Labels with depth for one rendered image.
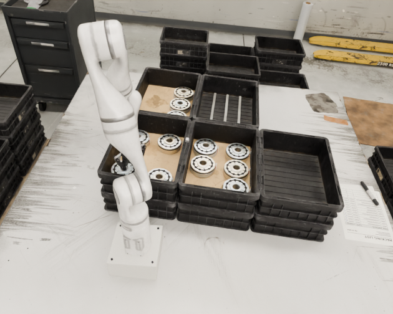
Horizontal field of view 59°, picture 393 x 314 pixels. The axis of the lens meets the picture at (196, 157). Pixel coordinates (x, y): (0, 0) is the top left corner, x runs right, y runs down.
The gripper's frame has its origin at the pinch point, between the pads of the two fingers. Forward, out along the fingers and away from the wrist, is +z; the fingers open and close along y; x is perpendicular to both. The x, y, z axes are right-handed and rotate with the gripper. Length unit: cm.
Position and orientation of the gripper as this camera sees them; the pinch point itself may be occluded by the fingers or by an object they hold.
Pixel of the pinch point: (131, 166)
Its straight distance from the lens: 138.9
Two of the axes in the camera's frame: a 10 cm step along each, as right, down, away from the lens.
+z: -0.7, 7.3, 6.8
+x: -6.6, -5.5, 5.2
